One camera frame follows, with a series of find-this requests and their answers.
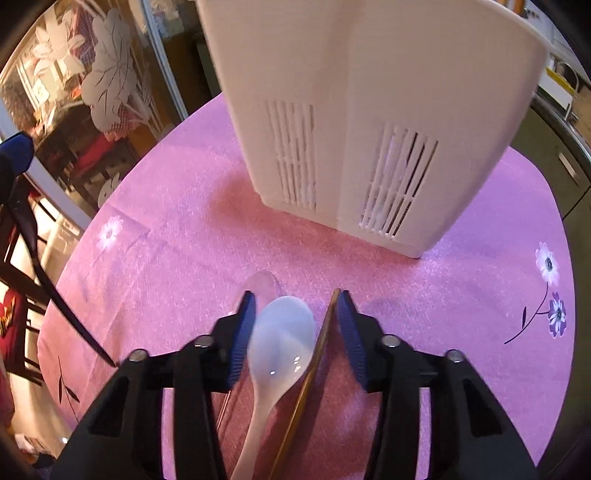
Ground gold wooden chopstick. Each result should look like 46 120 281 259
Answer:
268 288 342 480

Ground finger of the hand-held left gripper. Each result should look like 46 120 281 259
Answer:
0 131 36 205

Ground chrome kitchen faucet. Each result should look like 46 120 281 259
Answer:
553 62 583 121

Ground clear plastic spoon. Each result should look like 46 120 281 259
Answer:
216 271 283 428

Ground white plastic utensil holder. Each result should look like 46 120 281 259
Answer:
194 0 553 259

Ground black plastic fork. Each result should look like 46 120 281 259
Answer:
4 185 118 368

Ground pink floral tablecloth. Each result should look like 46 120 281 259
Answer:
39 90 576 480

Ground green lower cabinets under sink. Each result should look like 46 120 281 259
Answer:
508 91 591 223

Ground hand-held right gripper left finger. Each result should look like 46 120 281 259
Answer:
51 291 257 480

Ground red printed cushion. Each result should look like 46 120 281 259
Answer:
0 285 25 354

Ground dark wooden chair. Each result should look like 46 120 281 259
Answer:
68 133 136 209
0 203 62 385

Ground etched glass sliding door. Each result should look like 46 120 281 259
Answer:
0 0 219 223

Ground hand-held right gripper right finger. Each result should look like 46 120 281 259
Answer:
336 290 541 480

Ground white plastic spoon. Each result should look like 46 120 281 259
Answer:
230 296 317 480

